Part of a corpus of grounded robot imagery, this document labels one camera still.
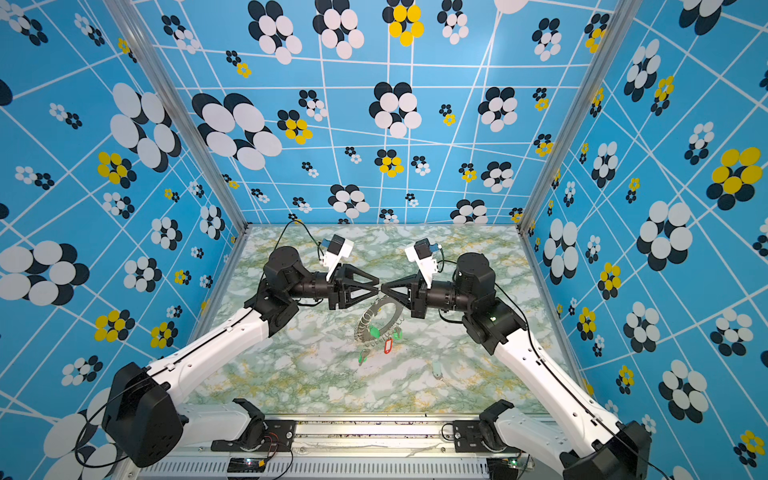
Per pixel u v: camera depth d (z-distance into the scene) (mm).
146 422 398
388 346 752
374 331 631
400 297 614
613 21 704
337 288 588
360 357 708
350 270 650
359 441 740
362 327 631
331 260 599
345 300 599
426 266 562
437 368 847
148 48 753
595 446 377
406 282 591
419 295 550
